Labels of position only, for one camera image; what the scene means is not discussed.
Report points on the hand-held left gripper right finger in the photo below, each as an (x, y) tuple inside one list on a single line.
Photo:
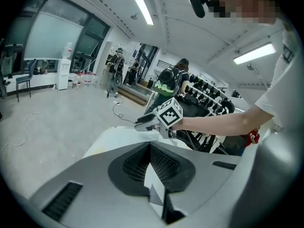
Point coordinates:
[(202, 174)]

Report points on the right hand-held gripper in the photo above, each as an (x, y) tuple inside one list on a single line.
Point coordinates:
[(169, 113)]

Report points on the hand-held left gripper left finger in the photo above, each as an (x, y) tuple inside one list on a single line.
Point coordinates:
[(95, 189)]

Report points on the white patterned cloth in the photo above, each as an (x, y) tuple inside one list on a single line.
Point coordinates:
[(118, 139)]

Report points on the person's right forearm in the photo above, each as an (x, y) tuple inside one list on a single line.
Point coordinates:
[(225, 125)]

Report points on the wooden step platform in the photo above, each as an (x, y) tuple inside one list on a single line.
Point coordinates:
[(135, 92)]

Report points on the standing fan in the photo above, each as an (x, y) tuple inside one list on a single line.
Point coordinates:
[(151, 79)]

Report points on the black and green backpack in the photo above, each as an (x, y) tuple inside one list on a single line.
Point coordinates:
[(166, 81)]

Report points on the black office chair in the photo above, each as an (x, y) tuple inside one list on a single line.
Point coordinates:
[(190, 102)]

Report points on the black railing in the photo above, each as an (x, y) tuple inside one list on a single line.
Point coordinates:
[(164, 63)]

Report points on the group of black bags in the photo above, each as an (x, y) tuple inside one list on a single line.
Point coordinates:
[(205, 94)]

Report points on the white shelf rack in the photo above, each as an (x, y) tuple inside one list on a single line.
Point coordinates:
[(206, 91)]

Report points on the row of water bottles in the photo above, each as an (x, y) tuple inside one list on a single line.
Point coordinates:
[(85, 81)]

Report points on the white water dispenser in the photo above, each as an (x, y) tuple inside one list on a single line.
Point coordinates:
[(63, 72)]

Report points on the white low cabinet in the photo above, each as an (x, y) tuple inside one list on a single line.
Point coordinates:
[(45, 79)]

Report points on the person's white shirt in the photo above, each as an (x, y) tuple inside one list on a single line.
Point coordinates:
[(285, 91)]

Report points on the long ceiling light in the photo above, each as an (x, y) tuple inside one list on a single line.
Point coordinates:
[(254, 53), (141, 5)]

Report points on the blue chair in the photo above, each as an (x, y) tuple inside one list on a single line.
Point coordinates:
[(25, 79)]

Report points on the large dark-framed window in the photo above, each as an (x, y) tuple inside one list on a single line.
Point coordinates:
[(52, 32)]

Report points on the person's head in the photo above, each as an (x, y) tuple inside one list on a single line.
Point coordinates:
[(244, 1)]

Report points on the black head-worn camera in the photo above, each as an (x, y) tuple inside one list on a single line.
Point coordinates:
[(197, 2)]

